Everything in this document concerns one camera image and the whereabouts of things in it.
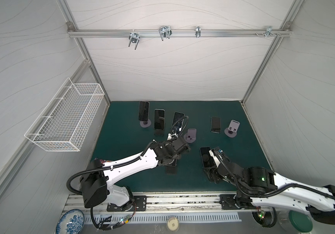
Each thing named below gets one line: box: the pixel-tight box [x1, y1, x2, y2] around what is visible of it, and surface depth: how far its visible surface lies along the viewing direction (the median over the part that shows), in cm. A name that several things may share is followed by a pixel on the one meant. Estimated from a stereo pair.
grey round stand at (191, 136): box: [183, 128, 197, 143], surface depth 97 cm
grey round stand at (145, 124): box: [139, 118, 152, 128], surface depth 110 cm
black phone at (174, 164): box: [167, 158, 178, 167], surface depth 60 cm
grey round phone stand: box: [223, 119, 241, 138], surface depth 100 cm
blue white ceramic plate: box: [55, 208, 85, 234], surface depth 68 cm
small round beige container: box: [166, 215, 180, 233], surface depth 61 cm
